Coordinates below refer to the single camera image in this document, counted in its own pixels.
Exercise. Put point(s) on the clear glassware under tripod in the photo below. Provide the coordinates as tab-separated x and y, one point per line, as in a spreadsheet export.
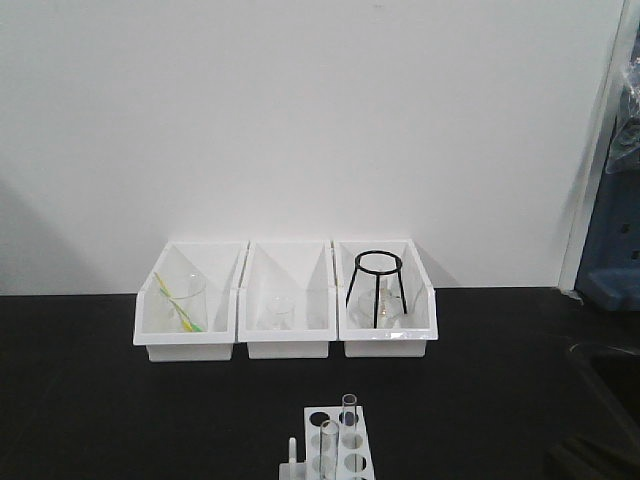
389	311

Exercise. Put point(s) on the white plastic bin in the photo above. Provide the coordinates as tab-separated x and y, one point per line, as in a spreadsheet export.
186	309
418	326
303	271

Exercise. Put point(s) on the black sink basin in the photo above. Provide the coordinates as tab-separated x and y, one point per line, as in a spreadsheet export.
612	372

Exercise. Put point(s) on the middle white plastic bin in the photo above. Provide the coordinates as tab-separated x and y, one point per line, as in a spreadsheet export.
303	271

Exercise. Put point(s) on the short clear glass test tube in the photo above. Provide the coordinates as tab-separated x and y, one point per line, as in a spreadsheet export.
349	417

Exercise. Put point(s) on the white test tube rack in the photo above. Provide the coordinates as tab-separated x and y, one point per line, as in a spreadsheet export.
354	455

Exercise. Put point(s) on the yellow green stirring rod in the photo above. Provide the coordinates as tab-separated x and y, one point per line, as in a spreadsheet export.
177	305

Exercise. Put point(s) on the tall clear glass test tube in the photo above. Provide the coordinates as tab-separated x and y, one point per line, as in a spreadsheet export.
328	446

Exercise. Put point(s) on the clear plastic bag of pegs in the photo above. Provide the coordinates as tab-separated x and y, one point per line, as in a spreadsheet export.
623	153

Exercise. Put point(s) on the right white plastic bin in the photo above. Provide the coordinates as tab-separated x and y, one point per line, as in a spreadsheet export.
418	326

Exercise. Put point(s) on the black wire tripod stand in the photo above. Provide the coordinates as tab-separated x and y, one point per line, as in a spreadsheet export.
385	268

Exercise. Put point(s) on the left white plastic bin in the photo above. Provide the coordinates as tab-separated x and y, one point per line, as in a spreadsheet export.
186	309

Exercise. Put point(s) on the blue grey pegboard drying rack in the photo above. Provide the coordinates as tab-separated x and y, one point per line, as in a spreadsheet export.
608	274

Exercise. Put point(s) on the small clear glass beaker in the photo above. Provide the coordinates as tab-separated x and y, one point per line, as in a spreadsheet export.
281	313

